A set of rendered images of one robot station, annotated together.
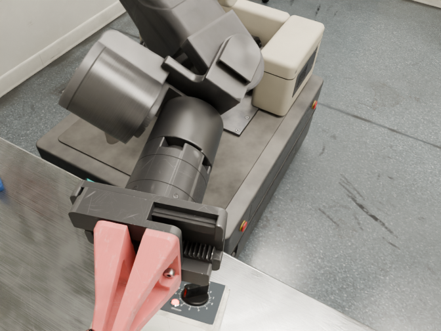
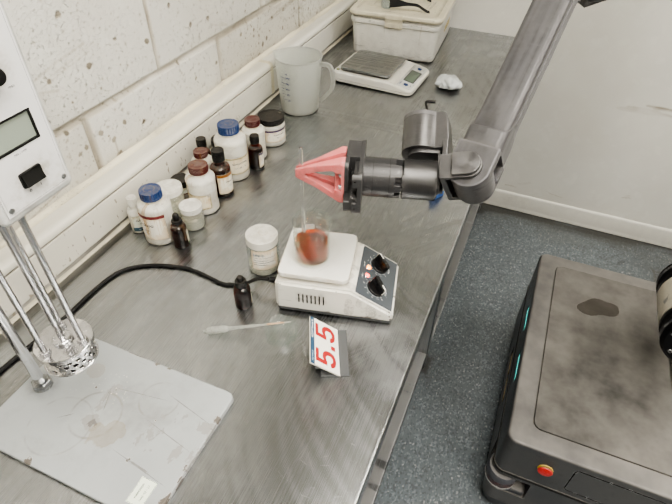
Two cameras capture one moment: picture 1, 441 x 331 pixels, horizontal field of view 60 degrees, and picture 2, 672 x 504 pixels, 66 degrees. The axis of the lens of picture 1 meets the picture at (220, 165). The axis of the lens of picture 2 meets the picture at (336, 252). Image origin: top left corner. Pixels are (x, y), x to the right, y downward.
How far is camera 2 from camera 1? 0.61 m
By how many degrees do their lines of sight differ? 57
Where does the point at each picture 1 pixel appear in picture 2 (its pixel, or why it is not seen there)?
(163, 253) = (336, 163)
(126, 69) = (426, 126)
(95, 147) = (565, 296)
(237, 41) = (470, 155)
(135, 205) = (356, 152)
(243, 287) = (398, 334)
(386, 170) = not seen: outside the picture
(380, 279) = not seen: outside the picture
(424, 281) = not seen: outside the picture
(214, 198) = (558, 418)
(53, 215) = (423, 226)
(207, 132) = (416, 175)
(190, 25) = (470, 136)
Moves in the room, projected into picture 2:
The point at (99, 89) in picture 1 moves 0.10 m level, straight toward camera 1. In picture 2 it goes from (409, 123) to (347, 137)
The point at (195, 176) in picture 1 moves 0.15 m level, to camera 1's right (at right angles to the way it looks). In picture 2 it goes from (385, 175) to (399, 247)
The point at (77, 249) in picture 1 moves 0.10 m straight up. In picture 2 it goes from (401, 242) to (406, 202)
